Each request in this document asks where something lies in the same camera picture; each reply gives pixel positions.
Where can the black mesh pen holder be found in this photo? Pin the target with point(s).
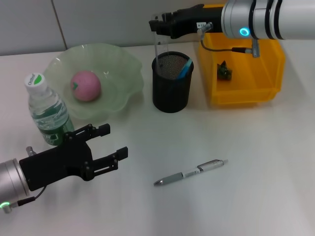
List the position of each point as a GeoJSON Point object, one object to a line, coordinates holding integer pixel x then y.
{"type": "Point", "coordinates": [172, 93]}

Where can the clear plastic ruler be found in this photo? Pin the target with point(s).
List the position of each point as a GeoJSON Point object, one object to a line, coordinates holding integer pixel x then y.
{"type": "Point", "coordinates": [161, 45]}

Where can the silver white pen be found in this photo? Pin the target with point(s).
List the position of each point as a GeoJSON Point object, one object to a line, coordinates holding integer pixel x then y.
{"type": "Point", "coordinates": [177, 177]}

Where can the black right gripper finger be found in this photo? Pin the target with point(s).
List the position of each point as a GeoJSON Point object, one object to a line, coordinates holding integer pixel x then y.
{"type": "Point", "coordinates": [168, 15]}
{"type": "Point", "coordinates": [160, 27]}

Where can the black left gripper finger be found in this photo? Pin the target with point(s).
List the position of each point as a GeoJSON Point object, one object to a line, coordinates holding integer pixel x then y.
{"type": "Point", "coordinates": [103, 130]}
{"type": "Point", "coordinates": [121, 153]}

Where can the blue capped scissors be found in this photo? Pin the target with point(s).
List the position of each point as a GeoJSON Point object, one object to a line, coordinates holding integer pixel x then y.
{"type": "Point", "coordinates": [185, 68]}

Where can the pale green wavy fruit plate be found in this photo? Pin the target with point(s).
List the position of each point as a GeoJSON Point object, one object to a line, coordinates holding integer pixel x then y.
{"type": "Point", "coordinates": [118, 73]}

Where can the yellow plastic bin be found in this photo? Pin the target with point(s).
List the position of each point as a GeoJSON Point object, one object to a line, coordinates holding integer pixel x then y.
{"type": "Point", "coordinates": [270, 73]}

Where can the clear green-label water bottle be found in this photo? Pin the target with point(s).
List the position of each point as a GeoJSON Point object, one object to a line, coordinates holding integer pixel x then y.
{"type": "Point", "coordinates": [49, 115]}

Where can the pink toy peach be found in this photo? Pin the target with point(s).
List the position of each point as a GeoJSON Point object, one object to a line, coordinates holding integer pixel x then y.
{"type": "Point", "coordinates": [86, 86]}

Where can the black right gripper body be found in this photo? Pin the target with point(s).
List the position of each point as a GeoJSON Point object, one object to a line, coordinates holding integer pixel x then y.
{"type": "Point", "coordinates": [192, 19]}

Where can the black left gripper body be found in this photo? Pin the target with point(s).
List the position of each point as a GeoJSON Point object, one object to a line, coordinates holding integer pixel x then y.
{"type": "Point", "coordinates": [56, 162]}

